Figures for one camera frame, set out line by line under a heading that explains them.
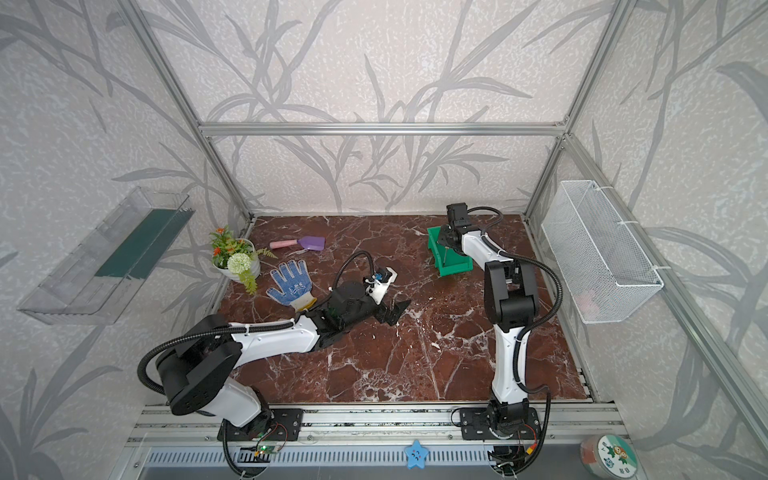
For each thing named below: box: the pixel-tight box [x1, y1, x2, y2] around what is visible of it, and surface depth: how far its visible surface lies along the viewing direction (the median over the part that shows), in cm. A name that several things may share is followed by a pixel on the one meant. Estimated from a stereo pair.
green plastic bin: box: [427, 226, 474, 277], surface depth 101 cm
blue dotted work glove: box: [266, 260, 317, 312], surface depth 101 cm
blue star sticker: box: [404, 439, 429, 469], surface depth 70 cm
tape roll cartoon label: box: [580, 434, 639, 480], surface depth 64 cm
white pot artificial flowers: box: [210, 225, 279, 295], surface depth 92 cm
